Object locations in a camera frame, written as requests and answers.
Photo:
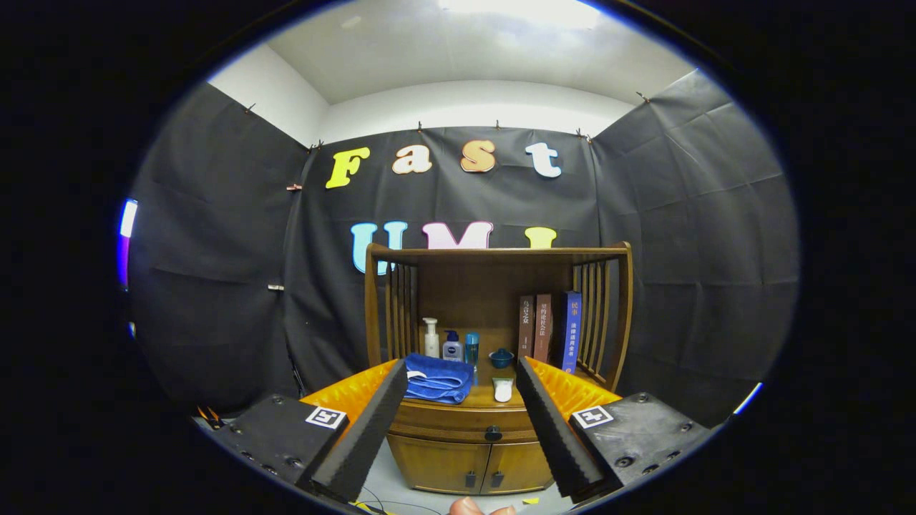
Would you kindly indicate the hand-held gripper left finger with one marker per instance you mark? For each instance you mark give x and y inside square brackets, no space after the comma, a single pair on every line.
[368,429]

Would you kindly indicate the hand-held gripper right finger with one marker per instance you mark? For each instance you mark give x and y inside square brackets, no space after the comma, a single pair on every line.
[551,429]

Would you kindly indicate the white green cream tube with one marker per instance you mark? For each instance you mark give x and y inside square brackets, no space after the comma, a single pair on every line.
[503,390]

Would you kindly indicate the wooden cabinet door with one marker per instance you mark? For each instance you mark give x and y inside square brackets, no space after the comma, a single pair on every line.
[436,465]
[519,468]

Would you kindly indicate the wooden countertop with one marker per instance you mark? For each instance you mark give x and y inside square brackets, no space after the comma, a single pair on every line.
[483,398]

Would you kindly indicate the wooden cabinet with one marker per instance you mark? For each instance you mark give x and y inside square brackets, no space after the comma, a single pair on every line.
[486,286]

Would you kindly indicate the yellow black striped tape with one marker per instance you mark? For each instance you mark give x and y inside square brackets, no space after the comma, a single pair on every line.
[368,508]

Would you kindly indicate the blue lidded bowl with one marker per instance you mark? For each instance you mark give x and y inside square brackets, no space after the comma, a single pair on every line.
[501,359]

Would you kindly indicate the blue folded towel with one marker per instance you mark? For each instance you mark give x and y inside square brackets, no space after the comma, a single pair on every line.
[440,379]

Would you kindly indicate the blue book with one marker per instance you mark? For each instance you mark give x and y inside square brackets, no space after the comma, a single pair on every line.
[572,332]

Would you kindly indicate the reddish brown book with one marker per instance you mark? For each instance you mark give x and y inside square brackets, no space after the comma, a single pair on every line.
[543,329]

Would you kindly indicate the dark brown book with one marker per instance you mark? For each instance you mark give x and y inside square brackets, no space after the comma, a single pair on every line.
[526,329]

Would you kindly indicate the teal clear bottle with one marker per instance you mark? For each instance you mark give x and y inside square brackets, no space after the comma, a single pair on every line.
[472,350]

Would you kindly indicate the white bottle with blue pump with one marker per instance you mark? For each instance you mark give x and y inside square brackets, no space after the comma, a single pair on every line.
[452,350]

